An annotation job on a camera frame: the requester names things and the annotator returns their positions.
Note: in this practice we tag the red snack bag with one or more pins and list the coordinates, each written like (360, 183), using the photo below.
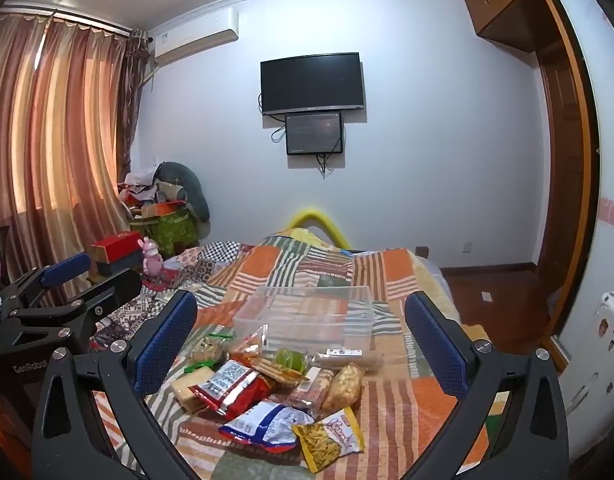
(232, 385)

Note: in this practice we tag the long white snack packet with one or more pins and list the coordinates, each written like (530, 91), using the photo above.
(344, 356)

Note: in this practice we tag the blue white snack bag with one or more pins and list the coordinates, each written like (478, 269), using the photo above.
(267, 422)

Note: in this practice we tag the white refrigerator with stickers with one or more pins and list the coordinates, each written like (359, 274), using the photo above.
(592, 360)

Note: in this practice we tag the red box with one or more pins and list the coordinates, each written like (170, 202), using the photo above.
(117, 245)

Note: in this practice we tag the small black monitor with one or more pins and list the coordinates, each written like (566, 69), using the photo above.
(313, 134)

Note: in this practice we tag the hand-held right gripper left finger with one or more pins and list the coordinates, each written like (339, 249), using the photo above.
(167, 345)

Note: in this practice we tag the brown patterned curtain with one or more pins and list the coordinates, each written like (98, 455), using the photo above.
(134, 90)

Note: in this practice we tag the white wall socket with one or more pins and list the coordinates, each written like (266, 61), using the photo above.
(466, 247)

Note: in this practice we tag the orange snack packet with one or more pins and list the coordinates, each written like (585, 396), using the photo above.
(248, 347)

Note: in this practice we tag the white air conditioner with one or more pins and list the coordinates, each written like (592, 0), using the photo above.
(194, 35)

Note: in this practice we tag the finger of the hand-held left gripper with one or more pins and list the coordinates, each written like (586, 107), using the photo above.
(67, 266)
(117, 287)

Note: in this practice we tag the pink plush toy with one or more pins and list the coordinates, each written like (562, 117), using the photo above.
(152, 257)

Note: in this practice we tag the brown wafer packet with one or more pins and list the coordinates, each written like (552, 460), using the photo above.
(309, 387)

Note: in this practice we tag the wooden door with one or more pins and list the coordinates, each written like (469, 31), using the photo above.
(562, 160)

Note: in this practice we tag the patchwork blanket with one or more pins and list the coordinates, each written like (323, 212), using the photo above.
(307, 265)

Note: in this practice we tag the wooden overhead cabinet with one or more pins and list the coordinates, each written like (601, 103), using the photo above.
(507, 5)

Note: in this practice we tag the pile of clothes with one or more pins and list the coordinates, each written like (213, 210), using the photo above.
(142, 187)

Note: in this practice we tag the grey pillow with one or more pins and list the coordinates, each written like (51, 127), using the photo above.
(187, 185)

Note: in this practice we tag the black wall television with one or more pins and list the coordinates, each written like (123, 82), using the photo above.
(312, 82)

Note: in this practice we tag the yellow foam tube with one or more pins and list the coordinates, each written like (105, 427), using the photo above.
(317, 215)

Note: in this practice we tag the yellow fries snack bag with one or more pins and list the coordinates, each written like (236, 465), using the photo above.
(327, 442)

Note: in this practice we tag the clear peanut bag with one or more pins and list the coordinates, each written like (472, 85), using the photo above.
(343, 387)

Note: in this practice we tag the clear biscuit stick packet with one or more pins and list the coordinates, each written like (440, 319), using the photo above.
(282, 371)

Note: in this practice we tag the pale yellow snack packet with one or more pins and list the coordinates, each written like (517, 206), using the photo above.
(189, 390)

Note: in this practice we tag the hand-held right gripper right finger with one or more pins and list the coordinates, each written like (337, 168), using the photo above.
(432, 335)

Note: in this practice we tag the wooden bed frame corner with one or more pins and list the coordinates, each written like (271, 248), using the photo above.
(422, 251)

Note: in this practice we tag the green candy packet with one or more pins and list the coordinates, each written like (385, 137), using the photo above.
(291, 359)

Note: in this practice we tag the striped orange curtain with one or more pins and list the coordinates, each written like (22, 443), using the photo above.
(52, 135)

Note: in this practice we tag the dark box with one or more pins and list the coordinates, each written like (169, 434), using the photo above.
(119, 265)

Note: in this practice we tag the clear plastic container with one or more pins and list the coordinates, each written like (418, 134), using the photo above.
(307, 315)

